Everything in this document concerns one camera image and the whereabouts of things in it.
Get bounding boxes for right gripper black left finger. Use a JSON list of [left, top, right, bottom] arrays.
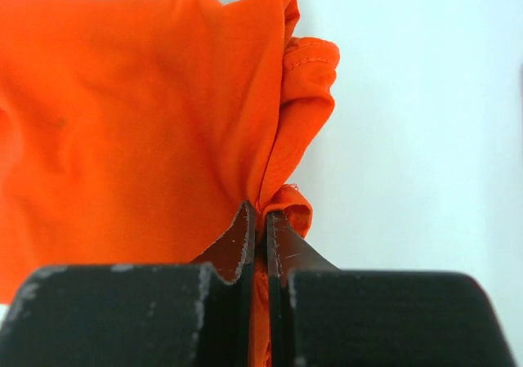
[[1, 203, 255, 366]]

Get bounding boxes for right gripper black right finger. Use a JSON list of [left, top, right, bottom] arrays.
[[266, 212, 515, 366]]

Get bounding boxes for orange t shirt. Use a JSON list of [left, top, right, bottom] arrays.
[[1, 0, 340, 366]]

